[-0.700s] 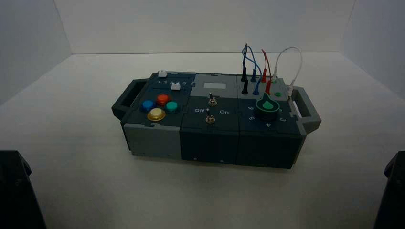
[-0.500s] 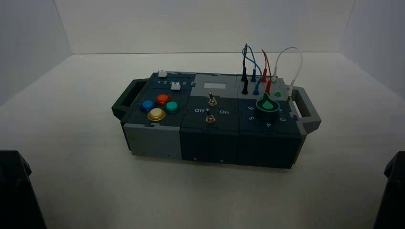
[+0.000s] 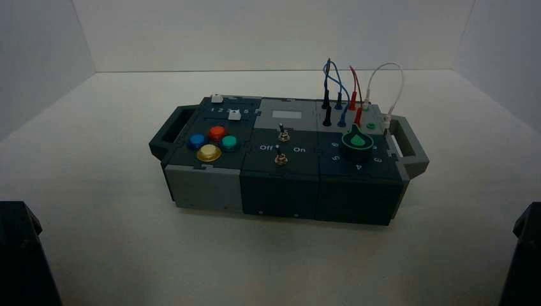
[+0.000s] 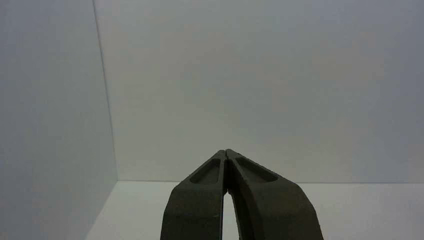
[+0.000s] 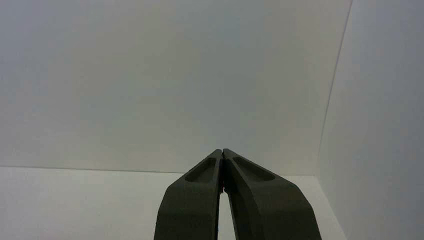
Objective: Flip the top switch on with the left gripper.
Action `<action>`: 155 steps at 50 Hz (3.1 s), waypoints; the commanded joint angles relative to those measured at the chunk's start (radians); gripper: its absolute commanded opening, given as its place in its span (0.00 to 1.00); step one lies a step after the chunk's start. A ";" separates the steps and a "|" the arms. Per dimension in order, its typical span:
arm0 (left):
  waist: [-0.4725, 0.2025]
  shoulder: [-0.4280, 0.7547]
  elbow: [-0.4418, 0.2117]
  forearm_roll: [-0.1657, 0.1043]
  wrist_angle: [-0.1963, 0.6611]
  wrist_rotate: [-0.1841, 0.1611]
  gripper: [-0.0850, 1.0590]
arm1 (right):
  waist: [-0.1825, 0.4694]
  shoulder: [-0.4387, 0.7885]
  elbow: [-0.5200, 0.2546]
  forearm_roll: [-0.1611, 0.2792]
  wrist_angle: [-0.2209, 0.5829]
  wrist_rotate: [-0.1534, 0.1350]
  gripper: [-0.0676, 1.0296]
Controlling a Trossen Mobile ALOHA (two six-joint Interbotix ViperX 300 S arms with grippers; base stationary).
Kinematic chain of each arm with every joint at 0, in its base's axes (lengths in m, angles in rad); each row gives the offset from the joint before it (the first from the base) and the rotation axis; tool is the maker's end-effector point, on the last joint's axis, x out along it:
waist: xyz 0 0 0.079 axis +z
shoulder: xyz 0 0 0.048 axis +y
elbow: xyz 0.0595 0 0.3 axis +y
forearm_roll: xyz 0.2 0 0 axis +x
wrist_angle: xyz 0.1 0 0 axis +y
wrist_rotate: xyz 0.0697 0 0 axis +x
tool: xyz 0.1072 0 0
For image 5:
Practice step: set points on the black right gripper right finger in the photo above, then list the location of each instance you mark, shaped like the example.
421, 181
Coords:
265, 208

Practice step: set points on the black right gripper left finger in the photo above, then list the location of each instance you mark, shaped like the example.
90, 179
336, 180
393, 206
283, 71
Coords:
188, 205

